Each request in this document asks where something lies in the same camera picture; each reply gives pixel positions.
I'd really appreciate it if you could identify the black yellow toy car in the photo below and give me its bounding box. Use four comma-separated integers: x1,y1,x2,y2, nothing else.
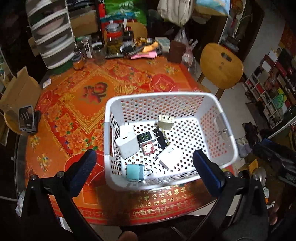
153,126,170,150

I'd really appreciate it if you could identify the teal charger plug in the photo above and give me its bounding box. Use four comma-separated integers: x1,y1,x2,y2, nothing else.
126,164,152,181

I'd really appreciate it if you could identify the Hello Kitty charger plug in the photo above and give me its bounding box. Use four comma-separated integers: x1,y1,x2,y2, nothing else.
141,141,156,156

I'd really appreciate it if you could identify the white flat power adapter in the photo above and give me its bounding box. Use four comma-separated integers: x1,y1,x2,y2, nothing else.
156,144,185,170

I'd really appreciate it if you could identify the white perforated plastic basket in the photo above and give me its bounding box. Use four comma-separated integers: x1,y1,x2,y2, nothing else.
104,92,238,191

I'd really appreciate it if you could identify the grey black phone stand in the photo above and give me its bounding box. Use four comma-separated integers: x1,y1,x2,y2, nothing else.
18,105,42,134

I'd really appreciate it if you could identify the red floral tablecloth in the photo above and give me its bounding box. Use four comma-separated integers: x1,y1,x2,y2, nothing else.
24,55,234,227

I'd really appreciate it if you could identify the round wooden stool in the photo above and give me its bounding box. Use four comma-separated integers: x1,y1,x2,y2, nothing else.
4,110,27,136

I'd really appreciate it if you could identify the white cube charger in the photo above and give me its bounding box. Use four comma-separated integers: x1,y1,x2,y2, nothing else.
115,123,140,159

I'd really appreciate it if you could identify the beige plug adapter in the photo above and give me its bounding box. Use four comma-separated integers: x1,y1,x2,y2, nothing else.
157,114,175,131

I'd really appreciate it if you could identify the black green digital charger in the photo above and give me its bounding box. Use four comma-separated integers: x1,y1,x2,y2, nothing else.
137,131,155,145

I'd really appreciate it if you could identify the brown cardboard box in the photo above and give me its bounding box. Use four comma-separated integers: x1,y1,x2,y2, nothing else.
1,66,42,113

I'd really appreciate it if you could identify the shelf with boxes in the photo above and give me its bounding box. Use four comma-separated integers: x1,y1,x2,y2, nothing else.
245,48,295,131

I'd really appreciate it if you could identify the wooden chair with holes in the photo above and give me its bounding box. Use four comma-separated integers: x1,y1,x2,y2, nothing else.
197,43,244,99

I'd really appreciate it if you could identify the small orange jar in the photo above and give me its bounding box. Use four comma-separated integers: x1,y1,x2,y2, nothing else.
72,54,84,70

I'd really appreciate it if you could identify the brown mug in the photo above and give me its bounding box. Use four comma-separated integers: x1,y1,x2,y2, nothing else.
167,40,186,64

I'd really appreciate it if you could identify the clear glass jar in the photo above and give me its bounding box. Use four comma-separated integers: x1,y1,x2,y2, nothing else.
92,43,106,65

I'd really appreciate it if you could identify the pink paper sheet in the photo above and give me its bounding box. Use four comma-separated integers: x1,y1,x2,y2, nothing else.
130,51,158,60

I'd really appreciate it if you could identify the glass jar of pickles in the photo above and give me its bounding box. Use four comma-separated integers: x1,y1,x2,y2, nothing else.
106,23,123,56

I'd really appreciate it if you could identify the white stacked drawer organizer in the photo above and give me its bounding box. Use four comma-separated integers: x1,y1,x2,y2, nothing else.
25,0,76,70

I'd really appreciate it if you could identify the beige tote bag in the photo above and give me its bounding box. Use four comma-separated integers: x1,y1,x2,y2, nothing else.
157,0,195,27

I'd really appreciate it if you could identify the green shopping bag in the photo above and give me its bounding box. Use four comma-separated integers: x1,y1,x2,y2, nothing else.
104,0,147,26

